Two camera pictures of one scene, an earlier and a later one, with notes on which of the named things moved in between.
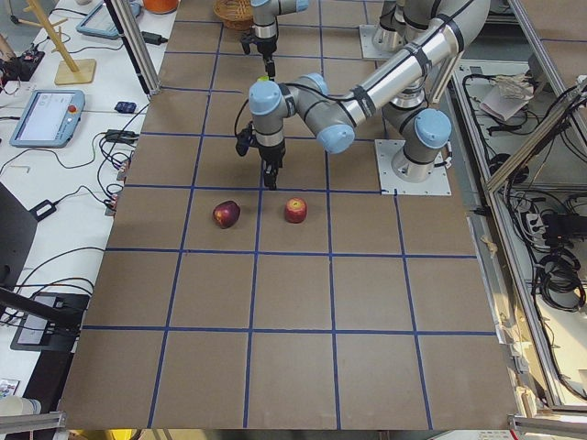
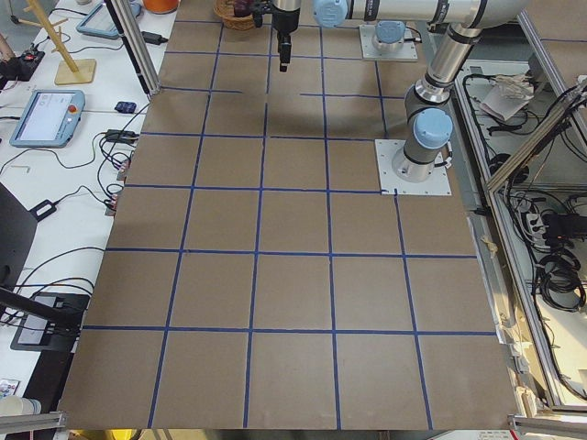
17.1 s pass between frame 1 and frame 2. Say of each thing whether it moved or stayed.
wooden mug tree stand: stayed
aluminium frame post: stayed
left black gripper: moved
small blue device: stayed
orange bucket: stayed
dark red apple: moved
